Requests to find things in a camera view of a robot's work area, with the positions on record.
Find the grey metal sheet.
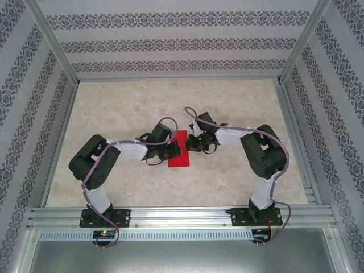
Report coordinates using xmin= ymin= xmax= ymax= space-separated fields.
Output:
xmin=15 ymin=227 xmax=350 ymax=273

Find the wrist thin black cable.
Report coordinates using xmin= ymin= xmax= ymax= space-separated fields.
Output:
xmin=145 ymin=156 xmax=165 ymax=167
xmin=202 ymin=143 xmax=219 ymax=155

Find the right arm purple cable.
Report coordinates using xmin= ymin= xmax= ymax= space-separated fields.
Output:
xmin=184 ymin=106 xmax=292 ymax=249

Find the slotted cable duct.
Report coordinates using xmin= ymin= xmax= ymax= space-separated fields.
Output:
xmin=38 ymin=229 xmax=254 ymax=242

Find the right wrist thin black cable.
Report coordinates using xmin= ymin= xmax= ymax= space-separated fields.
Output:
xmin=202 ymin=143 xmax=219 ymax=155

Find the aluminium frame post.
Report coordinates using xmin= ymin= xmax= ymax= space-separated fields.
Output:
xmin=24 ymin=0 xmax=80 ymax=85
xmin=278 ymin=0 xmax=333 ymax=85

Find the aluminium mounting rail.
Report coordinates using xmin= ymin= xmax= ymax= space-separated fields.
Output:
xmin=27 ymin=205 xmax=338 ymax=231

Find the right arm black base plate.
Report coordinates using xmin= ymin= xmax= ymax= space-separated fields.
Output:
xmin=230 ymin=206 xmax=284 ymax=228

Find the aluminium frame cross beam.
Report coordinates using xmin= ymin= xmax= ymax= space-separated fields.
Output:
xmin=76 ymin=75 xmax=282 ymax=84

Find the red paper sheet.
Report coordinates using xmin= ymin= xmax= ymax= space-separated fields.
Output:
xmin=167 ymin=129 xmax=191 ymax=168

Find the left wrist thin black cable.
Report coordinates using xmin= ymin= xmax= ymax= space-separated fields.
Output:
xmin=145 ymin=156 xmax=165 ymax=167

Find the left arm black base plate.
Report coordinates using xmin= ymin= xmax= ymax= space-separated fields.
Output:
xmin=78 ymin=208 xmax=132 ymax=228

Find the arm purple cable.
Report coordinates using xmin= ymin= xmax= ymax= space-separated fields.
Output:
xmin=81 ymin=117 xmax=179 ymax=250
xmin=184 ymin=106 xmax=292 ymax=249

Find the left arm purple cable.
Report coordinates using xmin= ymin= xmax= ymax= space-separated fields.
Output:
xmin=81 ymin=117 xmax=179 ymax=250

